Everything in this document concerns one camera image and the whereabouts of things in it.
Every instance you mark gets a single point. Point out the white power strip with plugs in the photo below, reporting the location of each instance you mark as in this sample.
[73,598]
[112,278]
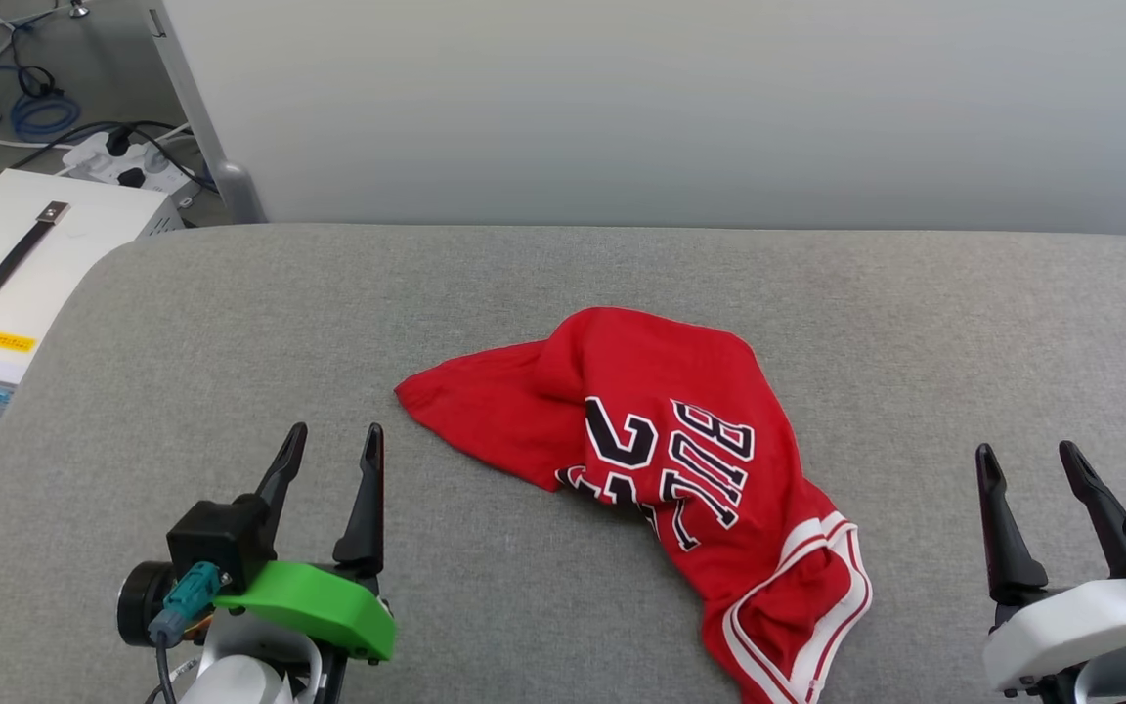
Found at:
[157,166]

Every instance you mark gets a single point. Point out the white equipment box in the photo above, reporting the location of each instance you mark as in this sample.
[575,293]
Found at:
[84,235]

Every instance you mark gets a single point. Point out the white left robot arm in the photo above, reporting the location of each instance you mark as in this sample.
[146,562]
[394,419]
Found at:
[240,684]

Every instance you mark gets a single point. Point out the grey fabric sofa cushion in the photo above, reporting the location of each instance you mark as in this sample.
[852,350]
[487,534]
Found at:
[563,323]

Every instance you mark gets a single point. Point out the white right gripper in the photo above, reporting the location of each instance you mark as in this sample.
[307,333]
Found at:
[1061,626]

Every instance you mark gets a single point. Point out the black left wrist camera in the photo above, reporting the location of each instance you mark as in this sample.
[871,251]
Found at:
[216,538]

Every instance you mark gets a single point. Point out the red basketball jersey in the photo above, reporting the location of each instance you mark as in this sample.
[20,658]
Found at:
[690,391]

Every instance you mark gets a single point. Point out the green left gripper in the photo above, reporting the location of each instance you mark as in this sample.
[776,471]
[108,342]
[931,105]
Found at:
[319,601]

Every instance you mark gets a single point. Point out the white partition screen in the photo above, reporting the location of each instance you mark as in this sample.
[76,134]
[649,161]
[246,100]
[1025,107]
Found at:
[680,108]

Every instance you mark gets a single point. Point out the yellow box label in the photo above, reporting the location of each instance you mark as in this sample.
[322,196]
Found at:
[11,341]

